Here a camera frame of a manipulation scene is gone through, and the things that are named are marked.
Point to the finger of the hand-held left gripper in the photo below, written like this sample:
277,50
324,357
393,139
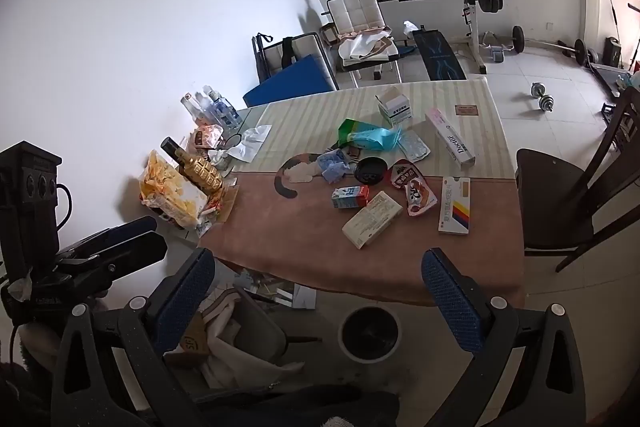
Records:
125,228
142,249

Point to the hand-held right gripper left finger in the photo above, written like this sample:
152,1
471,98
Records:
185,302

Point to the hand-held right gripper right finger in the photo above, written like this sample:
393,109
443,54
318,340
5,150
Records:
450,302

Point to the white round trash bin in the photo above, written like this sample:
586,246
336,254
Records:
343,341

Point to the blue white milk carton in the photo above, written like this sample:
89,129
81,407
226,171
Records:
350,197

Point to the silver blister pack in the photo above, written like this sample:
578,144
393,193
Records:
414,147

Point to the long white pink box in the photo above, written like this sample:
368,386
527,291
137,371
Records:
450,139

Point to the blue wrapper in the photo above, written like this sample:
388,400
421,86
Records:
332,164

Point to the small brown paper bag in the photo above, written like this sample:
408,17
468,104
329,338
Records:
192,342

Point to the yellow snack bag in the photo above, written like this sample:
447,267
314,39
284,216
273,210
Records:
170,192

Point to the white cloth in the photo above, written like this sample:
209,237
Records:
230,357

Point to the grey chair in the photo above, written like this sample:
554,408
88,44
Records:
255,332

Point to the black bin liner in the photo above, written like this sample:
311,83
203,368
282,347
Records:
370,332

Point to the white box with colour stripes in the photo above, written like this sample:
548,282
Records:
455,207

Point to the gold bottle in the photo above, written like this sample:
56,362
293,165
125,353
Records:
200,169

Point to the cream flat box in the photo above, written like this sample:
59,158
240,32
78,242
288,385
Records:
372,219

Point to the red snack packet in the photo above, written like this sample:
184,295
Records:
412,192

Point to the white cardboard pieces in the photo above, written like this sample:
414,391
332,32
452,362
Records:
302,297

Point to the pink snack packet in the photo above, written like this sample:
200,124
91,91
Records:
207,137

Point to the clear glass bottle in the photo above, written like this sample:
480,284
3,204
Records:
194,109

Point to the dark wooden chair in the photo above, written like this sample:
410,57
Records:
555,192

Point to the black round lid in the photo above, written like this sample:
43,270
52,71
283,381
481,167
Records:
371,170

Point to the white plastic bag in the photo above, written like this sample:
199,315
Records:
252,142

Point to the clear bottle with blue label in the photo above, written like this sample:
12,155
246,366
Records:
222,109

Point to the teal green plastic bag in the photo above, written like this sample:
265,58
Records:
370,137

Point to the small brown card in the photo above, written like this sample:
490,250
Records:
466,110

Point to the white green medicine box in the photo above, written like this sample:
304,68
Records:
395,109

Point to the striped tablecloth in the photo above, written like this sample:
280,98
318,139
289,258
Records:
320,117

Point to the blue exercise mat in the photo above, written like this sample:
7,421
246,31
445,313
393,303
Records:
295,82

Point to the chrome dumbbell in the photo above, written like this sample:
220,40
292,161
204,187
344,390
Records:
542,97

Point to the black sit-up board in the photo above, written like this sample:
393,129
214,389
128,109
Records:
442,54

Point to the white folding chair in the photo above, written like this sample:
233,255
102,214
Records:
300,47

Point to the curl barbell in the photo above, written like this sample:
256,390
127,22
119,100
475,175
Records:
517,38

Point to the white barbell rack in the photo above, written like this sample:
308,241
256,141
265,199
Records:
472,27

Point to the white padded weight bench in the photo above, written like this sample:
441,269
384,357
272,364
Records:
355,14

